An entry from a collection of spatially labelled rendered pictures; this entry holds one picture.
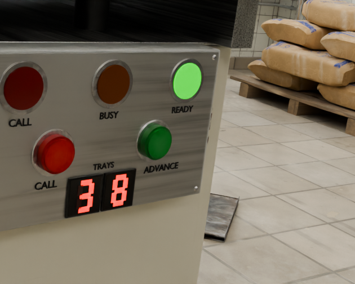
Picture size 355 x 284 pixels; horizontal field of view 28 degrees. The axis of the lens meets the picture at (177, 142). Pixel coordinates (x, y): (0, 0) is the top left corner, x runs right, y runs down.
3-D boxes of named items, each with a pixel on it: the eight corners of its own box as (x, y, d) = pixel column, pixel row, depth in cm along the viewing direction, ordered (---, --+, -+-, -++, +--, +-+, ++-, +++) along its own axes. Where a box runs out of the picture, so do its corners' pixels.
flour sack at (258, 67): (289, 93, 443) (293, 69, 439) (243, 78, 474) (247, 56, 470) (360, 89, 487) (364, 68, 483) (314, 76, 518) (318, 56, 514)
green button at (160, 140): (132, 156, 61) (136, 123, 60) (159, 153, 63) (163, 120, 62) (144, 162, 59) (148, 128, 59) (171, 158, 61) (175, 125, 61)
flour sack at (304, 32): (302, 50, 435) (306, 23, 430) (256, 39, 467) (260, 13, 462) (376, 52, 478) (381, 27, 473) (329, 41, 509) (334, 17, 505)
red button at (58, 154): (30, 170, 54) (32, 133, 53) (63, 165, 56) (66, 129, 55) (40, 177, 53) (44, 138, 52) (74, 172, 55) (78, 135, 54)
